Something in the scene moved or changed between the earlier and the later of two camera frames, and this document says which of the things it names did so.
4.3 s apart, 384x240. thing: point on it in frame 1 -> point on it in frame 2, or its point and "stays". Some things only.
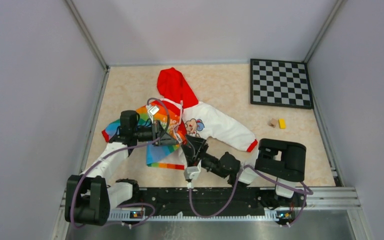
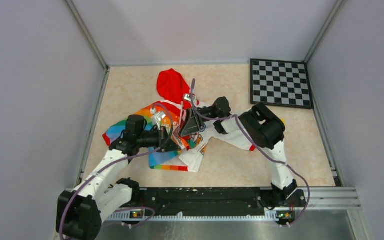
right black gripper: x=197 y=145 -> x=193 y=124
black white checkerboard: x=284 y=83 stays
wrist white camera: x=151 y=111 -> x=156 y=118
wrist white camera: x=191 y=172 -> x=187 y=97
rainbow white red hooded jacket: x=164 y=125 stays
